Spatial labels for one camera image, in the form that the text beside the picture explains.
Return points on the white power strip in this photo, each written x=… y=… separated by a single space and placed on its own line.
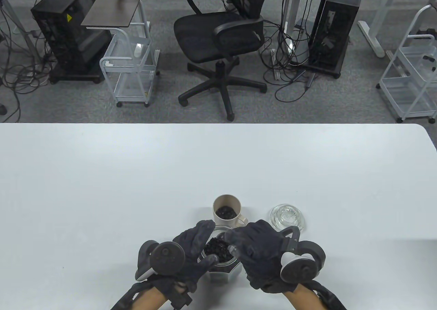
x=276 y=72

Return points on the white desk frame dark top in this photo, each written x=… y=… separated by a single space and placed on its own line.
x=370 y=37

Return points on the small coffee beans heap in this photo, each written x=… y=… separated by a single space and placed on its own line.
x=227 y=212

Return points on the person's left forearm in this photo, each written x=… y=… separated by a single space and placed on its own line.
x=150 y=298

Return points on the white cart with brown-top table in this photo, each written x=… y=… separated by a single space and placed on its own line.
x=119 y=67

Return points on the white desk column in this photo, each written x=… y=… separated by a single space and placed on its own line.
x=290 y=2

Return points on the black white right hand controller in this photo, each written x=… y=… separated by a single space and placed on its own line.
x=300 y=269

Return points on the grey desk leg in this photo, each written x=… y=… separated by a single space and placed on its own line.
x=25 y=38

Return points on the black mesh office chair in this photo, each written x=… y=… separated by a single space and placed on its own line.
x=205 y=33

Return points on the person's left hand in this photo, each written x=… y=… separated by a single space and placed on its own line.
x=194 y=241

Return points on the black white left hand controller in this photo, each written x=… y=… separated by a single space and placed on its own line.
x=167 y=257

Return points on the brown top side table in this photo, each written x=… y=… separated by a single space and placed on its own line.
x=112 y=9

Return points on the black white hand controller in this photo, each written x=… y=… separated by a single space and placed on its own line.
x=300 y=269
x=167 y=257

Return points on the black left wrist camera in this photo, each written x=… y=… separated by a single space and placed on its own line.
x=181 y=298

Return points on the person's right forearm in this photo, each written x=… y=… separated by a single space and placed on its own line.
x=307 y=299

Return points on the octagonal glass jar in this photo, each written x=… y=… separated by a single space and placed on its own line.
x=222 y=274

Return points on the black computer tower yellow sticker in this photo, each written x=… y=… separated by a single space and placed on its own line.
x=65 y=33

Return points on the person's right hand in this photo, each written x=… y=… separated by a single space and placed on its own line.
x=263 y=252

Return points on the round glass jar lid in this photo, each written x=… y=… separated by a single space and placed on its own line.
x=288 y=217

